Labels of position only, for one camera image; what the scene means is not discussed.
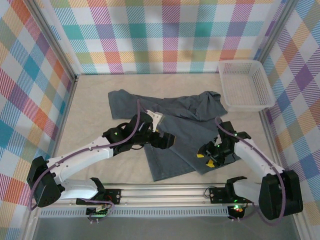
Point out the green terminal connector board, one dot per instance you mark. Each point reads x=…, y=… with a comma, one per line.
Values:
x=97, y=213

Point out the controller board with LED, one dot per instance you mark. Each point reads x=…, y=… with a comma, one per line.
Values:
x=236, y=210

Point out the grey-blue t-shirt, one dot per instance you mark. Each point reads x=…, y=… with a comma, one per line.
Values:
x=180, y=130

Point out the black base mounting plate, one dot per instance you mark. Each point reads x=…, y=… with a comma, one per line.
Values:
x=217, y=195
x=113, y=195

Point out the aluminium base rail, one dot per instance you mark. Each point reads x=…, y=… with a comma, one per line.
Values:
x=165, y=193

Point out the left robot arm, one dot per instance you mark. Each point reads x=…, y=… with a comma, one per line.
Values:
x=82, y=155

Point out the aluminium frame post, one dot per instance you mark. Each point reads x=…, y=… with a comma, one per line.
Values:
x=276, y=30
x=56, y=41

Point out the white plastic mesh basket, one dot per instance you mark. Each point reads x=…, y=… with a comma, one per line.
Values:
x=246, y=106

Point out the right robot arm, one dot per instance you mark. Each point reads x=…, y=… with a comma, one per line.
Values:
x=250, y=155

